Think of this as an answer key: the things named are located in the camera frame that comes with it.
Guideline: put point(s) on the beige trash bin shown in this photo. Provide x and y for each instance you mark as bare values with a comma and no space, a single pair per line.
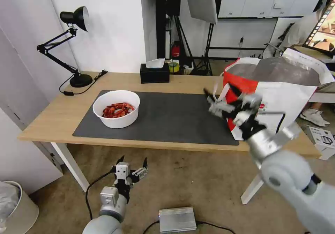
18,210

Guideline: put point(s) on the white tissue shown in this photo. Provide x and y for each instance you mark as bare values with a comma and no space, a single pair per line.
155,62

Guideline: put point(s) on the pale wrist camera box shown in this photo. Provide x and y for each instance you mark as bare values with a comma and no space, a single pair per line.
251,102
122,170

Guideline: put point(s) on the white cabinet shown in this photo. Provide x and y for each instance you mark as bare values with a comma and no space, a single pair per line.
15,100

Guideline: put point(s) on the black desk lamp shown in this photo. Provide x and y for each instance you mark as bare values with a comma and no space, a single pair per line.
76,17

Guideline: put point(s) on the white softbox light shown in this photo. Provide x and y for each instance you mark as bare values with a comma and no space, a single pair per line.
201,1

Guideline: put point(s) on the red crayfish shells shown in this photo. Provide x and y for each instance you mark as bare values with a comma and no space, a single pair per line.
117,109

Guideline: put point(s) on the yellow green tape roll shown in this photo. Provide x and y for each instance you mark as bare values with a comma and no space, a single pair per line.
174,66

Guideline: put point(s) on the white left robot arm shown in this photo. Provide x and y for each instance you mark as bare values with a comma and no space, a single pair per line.
104,219

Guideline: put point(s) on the black desk mat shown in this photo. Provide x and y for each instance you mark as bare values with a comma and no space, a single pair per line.
170,116

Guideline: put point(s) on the black light stand tripod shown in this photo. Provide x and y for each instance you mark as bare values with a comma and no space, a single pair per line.
208,51

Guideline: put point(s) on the silver power supply box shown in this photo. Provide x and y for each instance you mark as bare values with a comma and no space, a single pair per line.
177,218

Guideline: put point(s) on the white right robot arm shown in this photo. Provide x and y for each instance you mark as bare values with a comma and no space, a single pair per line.
290,173

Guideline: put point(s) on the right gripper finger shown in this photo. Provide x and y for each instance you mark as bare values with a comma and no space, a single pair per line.
235,90
217,104

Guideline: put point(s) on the person's white shoe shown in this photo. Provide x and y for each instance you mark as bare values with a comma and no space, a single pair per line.
314,116

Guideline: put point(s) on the white round paper bowl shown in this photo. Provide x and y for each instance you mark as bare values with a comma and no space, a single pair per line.
117,117

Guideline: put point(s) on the red fire extinguisher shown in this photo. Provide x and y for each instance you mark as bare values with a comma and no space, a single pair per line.
176,49

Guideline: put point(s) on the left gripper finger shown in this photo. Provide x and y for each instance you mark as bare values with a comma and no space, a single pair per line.
141,173
122,159

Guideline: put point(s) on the red white takeout bag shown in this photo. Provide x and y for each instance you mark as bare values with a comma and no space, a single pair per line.
285,87

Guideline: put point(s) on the black tissue box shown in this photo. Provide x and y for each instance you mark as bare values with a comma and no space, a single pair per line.
154,74

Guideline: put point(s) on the white printed cardboard box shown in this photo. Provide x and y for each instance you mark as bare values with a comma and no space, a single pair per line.
323,141

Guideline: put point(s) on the black metal rack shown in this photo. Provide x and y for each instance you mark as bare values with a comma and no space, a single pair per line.
167,9

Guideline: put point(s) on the wooden table white legs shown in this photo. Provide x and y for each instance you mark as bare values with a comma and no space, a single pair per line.
65,105

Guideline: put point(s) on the person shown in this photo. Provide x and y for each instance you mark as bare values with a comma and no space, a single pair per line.
301,32

